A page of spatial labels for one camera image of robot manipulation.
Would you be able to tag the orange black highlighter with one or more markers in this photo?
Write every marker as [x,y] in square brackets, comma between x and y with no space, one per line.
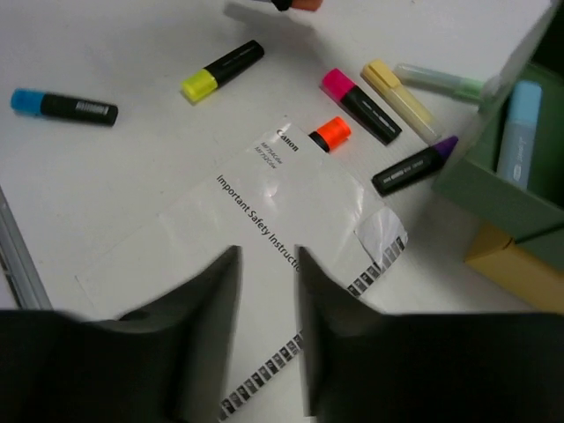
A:
[331,135]

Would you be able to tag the blue black highlighter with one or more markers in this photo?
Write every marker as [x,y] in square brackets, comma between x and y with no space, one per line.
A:
[64,107]

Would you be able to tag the pink black highlighter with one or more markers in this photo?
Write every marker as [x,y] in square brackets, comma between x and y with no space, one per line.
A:
[360,106]

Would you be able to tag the yellow black highlighter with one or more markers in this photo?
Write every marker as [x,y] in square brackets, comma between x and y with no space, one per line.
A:
[218,73]

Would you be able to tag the yellow bottom drawer box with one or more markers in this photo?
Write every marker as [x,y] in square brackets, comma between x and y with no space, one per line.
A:
[495,255]

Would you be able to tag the pastel orange highlighter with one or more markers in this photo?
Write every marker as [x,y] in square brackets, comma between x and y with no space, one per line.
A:
[301,5]

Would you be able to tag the pastel yellow highlighter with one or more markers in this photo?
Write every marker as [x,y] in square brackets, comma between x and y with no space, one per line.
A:
[385,82]

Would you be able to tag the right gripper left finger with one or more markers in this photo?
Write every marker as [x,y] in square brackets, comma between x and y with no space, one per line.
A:
[163,362]

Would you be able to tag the purple black highlighter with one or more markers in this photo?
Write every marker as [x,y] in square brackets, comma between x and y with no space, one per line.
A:
[415,168]

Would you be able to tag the white safety instruction booklet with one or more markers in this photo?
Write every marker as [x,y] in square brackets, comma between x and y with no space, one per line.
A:
[280,193]

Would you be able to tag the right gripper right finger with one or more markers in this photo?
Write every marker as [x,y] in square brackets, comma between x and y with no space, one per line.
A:
[361,365]

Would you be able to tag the green drawer box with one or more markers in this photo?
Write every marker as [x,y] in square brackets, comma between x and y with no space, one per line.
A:
[533,217]

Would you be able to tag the pastel blue highlighter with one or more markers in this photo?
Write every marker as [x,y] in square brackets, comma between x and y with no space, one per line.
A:
[519,133]

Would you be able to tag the pastel green highlighter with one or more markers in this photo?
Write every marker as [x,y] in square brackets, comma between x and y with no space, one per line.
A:
[435,81]

